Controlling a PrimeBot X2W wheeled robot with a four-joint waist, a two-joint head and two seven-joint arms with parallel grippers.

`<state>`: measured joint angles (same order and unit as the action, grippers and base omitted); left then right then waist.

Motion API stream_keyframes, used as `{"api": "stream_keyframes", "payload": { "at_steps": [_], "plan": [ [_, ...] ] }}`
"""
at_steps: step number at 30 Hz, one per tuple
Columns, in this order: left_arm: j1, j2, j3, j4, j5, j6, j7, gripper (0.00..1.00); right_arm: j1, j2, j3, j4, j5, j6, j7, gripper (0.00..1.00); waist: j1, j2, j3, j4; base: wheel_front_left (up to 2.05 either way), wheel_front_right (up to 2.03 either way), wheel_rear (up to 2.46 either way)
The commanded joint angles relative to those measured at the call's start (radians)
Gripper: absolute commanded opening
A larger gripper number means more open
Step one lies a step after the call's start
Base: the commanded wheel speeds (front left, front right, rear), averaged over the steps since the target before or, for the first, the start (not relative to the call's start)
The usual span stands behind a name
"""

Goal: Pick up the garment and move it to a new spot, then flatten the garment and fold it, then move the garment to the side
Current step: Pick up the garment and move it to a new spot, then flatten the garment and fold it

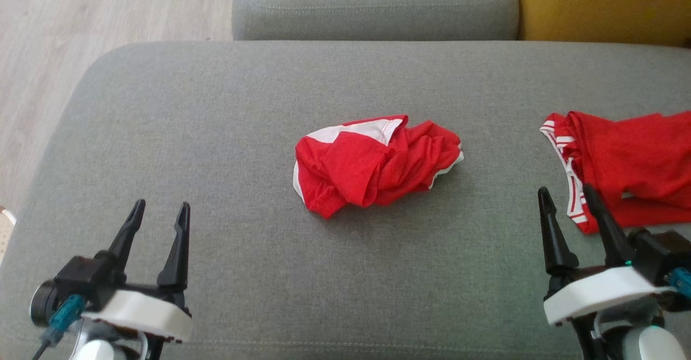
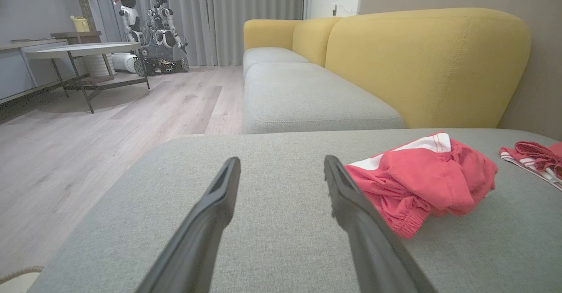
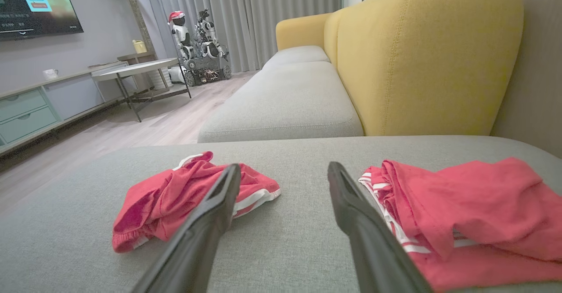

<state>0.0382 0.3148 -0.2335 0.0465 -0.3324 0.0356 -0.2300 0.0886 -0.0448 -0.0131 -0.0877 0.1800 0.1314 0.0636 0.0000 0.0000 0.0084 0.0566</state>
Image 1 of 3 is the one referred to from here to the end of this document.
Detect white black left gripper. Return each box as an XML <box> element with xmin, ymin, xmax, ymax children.
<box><xmin>81</xmin><ymin>198</ymin><xmax>193</xmax><ymax>360</ymax></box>

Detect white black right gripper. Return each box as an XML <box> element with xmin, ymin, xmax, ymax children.
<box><xmin>537</xmin><ymin>184</ymin><xmax>673</xmax><ymax>360</ymax></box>

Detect red basketball jersey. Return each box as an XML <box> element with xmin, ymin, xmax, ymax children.
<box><xmin>540</xmin><ymin>111</ymin><xmax>691</xmax><ymax>235</ymax></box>

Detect red shorts with white stripe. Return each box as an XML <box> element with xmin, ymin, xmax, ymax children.
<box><xmin>293</xmin><ymin>114</ymin><xmax>465</xmax><ymax>219</ymax></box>

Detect large grey sofa seat cushion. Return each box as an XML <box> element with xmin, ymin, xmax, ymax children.
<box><xmin>0</xmin><ymin>40</ymin><xmax>691</xmax><ymax>360</ymax></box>

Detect wide yellow sofa backrest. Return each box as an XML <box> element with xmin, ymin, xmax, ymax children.
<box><xmin>513</xmin><ymin>0</ymin><xmax>691</xmax><ymax>47</ymax></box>

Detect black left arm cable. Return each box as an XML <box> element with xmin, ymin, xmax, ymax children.
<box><xmin>32</xmin><ymin>294</ymin><xmax>87</xmax><ymax>360</ymax></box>

